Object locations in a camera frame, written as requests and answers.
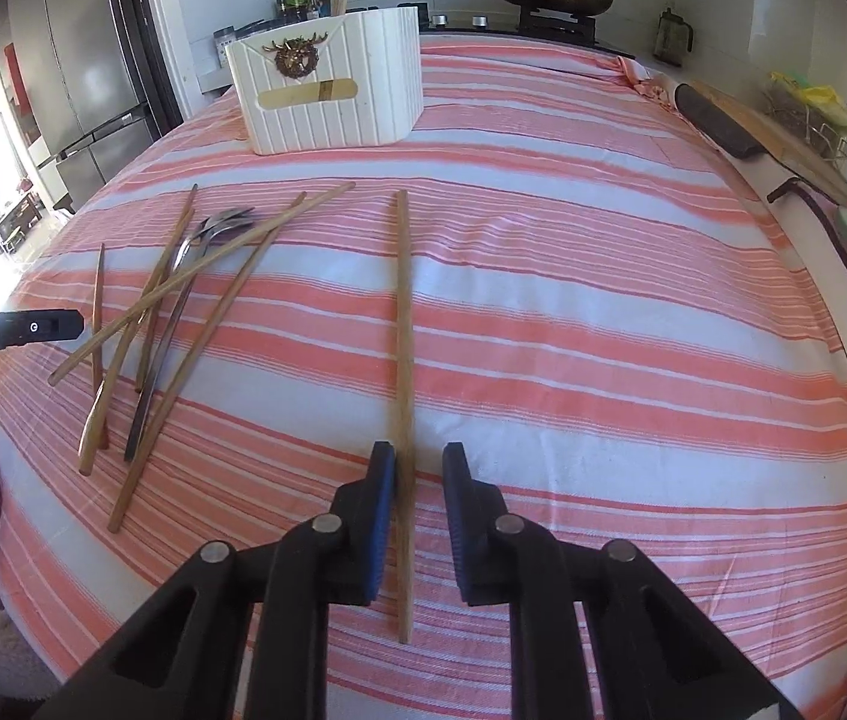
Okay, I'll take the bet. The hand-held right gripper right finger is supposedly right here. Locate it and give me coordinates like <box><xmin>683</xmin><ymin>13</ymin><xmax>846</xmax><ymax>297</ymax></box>
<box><xmin>442</xmin><ymin>441</ymin><xmax>803</xmax><ymax>720</ymax></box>

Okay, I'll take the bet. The metal spoon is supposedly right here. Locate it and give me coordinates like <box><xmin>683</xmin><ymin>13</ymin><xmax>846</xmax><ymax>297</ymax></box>
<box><xmin>124</xmin><ymin>206</ymin><xmax>255</xmax><ymax>463</ymax></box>
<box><xmin>134</xmin><ymin>214</ymin><xmax>253</xmax><ymax>395</ymax></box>

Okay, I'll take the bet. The stainless steel refrigerator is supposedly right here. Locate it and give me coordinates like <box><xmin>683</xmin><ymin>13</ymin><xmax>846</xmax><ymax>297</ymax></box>
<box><xmin>0</xmin><ymin>0</ymin><xmax>184</xmax><ymax>212</ymax></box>

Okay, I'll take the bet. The yellow plastic bag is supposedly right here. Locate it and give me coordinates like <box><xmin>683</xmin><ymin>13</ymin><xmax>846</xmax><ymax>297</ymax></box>
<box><xmin>768</xmin><ymin>71</ymin><xmax>847</xmax><ymax>130</ymax></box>

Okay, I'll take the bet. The metal wire rack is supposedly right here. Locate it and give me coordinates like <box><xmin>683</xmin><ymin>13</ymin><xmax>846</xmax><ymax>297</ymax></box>
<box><xmin>764</xmin><ymin>82</ymin><xmax>847</xmax><ymax>163</ymax></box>

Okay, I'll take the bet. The white ribbed storage box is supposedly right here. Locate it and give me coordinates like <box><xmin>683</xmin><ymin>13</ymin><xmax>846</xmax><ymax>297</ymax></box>
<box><xmin>224</xmin><ymin>6</ymin><xmax>424</xmax><ymax>157</ymax></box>

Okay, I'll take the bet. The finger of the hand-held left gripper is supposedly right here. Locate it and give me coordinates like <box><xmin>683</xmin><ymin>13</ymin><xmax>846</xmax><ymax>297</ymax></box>
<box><xmin>0</xmin><ymin>307</ymin><xmax>84</xmax><ymax>352</ymax></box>

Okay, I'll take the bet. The glass french press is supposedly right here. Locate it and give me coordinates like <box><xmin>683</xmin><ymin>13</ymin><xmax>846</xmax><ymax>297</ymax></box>
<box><xmin>653</xmin><ymin>6</ymin><xmax>696</xmax><ymax>65</ymax></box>

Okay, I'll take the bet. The thin dark wooden chopstick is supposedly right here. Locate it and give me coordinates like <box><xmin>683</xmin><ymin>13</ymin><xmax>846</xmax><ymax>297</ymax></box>
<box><xmin>91</xmin><ymin>243</ymin><xmax>110</xmax><ymax>452</ymax></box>

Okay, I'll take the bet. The black gas stove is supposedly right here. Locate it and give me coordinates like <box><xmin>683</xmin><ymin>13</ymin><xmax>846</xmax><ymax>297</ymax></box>
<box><xmin>374</xmin><ymin>2</ymin><xmax>623</xmax><ymax>47</ymax></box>

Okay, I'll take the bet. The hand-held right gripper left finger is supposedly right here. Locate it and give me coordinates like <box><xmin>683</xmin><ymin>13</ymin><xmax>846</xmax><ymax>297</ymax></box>
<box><xmin>33</xmin><ymin>441</ymin><xmax>398</xmax><ymax>720</ymax></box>

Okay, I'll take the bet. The black cutting board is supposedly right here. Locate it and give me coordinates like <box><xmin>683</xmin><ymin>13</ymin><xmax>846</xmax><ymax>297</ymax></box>
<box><xmin>674</xmin><ymin>82</ymin><xmax>767</xmax><ymax>160</ymax></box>

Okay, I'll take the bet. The pink striped tablecloth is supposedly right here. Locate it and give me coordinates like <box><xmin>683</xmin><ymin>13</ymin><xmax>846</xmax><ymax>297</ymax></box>
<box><xmin>0</xmin><ymin>41</ymin><xmax>847</xmax><ymax>720</ymax></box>

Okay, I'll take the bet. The wooden cutting board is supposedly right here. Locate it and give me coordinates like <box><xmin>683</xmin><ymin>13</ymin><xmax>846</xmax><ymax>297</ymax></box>
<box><xmin>693</xmin><ymin>79</ymin><xmax>847</xmax><ymax>242</ymax></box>

